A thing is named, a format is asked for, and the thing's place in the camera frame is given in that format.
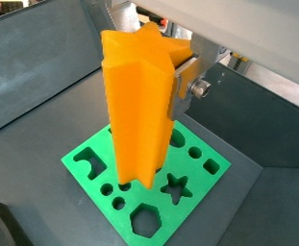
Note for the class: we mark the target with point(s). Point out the black curved holder stand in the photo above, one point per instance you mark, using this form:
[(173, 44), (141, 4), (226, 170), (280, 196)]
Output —
[(12, 235)]

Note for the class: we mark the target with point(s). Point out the orange star-shaped prism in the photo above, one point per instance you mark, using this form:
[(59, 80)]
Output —
[(139, 79)]

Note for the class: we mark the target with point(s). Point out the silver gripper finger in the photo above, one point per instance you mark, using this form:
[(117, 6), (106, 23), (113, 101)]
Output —
[(191, 84)]

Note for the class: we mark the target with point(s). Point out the green shape-sorting board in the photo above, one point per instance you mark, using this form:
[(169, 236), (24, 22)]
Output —
[(147, 213)]

